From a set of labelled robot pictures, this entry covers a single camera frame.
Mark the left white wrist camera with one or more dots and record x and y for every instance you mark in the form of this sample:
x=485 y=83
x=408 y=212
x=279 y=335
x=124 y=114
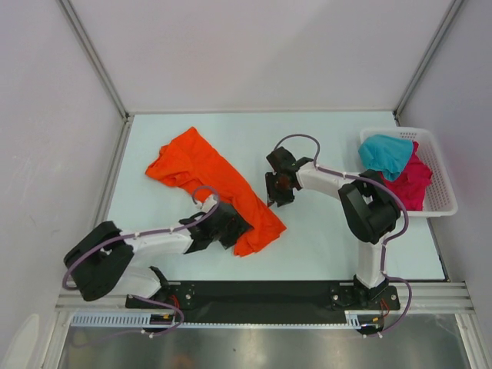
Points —
x=207 y=204

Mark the left rear frame post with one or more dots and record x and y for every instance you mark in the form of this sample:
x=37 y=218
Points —
x=94 y=59

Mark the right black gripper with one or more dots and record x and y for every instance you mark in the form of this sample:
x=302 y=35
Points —
x=273 y=194

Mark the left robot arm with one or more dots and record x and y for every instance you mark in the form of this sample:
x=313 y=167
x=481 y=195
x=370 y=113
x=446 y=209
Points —
x=109 y=262

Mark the right rear frame post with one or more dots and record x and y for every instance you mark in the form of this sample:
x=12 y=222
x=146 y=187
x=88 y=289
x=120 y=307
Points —
x=438 y=38

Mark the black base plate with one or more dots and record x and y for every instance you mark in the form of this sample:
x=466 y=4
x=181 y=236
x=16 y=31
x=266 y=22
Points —
x=266 y=301

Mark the teal t-shirt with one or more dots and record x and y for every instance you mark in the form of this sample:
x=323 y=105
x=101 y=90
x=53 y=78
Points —
x=388 y=155

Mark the frame post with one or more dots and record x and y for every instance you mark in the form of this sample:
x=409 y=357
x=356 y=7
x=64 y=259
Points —
x=94 y=59
x=438 y=38

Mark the orange t-shirt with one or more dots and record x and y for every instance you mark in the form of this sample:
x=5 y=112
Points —
x=189 y=162

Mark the magenta t-shirt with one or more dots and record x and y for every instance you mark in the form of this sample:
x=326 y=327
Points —
x=412 y=183

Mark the white slotted cable duct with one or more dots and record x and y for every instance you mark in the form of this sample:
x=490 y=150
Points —
x=161 y=321

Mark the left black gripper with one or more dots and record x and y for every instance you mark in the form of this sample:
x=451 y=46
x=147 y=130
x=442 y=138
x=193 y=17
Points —
x=239 y=227

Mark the aluminium frame rail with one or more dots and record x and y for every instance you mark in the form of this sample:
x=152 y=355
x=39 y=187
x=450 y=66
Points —
x=427 y=298

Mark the white plastic basket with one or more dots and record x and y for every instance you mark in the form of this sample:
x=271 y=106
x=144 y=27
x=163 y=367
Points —
x=439 y=200

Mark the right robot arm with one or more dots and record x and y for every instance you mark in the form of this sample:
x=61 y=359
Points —
x=370 y=211

